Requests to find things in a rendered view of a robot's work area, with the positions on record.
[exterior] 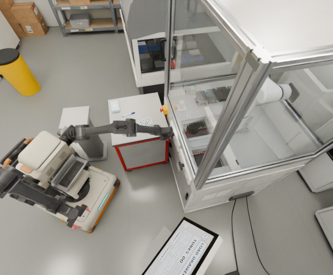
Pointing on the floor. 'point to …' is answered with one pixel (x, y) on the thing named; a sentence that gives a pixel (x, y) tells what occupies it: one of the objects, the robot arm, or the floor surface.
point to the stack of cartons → (23, 18)
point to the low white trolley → (123, 143)
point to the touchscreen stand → (144, 261)
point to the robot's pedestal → (100, 151)
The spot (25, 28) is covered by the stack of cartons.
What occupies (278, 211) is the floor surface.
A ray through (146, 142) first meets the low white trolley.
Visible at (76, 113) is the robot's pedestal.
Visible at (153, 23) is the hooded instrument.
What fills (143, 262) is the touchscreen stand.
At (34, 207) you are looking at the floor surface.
